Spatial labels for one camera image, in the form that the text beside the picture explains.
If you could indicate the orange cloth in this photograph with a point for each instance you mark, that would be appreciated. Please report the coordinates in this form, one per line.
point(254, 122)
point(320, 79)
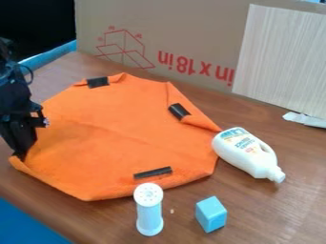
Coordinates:
point(119, 133)

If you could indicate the blue block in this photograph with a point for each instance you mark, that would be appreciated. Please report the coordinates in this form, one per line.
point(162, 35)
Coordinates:
point(211, 214)

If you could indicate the light wooden board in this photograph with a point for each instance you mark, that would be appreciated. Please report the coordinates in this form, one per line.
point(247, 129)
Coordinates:
point(284, 60)

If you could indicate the cardboard box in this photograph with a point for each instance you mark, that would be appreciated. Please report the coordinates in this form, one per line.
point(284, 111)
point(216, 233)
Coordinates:
point(170, 35)

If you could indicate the white plastic bottle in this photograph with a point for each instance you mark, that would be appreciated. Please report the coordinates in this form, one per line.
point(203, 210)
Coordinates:
point(246, 152)

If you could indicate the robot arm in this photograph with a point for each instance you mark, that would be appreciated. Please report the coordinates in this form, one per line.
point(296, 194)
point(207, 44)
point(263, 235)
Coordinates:
point(12, 85)

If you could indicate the white shaker toy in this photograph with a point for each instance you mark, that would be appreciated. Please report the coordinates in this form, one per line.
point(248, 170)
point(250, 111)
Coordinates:
point(149, 208)

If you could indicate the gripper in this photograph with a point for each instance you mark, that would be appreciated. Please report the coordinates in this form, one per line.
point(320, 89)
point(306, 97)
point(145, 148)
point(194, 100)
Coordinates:
point(21, 116)

